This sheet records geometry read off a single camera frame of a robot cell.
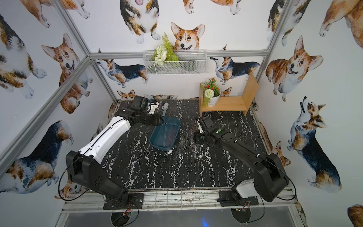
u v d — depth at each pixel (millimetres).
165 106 1170
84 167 423
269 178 418
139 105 641
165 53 782
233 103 1078
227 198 734
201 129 690
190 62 926
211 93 949
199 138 747
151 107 704
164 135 1001
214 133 607
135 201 734
